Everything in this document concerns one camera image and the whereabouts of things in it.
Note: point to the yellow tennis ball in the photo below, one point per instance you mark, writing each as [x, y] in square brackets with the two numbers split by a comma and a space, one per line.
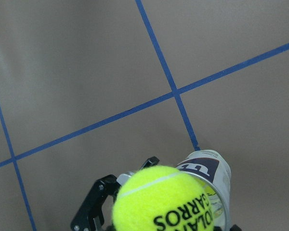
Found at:
[207, 188]
[162, 198]

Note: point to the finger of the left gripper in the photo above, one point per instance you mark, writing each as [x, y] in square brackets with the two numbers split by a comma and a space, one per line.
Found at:
[89, 216]

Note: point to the white blue tennis ball can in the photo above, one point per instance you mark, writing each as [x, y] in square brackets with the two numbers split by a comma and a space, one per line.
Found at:
[210, 166]

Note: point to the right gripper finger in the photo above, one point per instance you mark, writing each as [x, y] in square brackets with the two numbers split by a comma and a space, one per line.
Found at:
[235, 228]

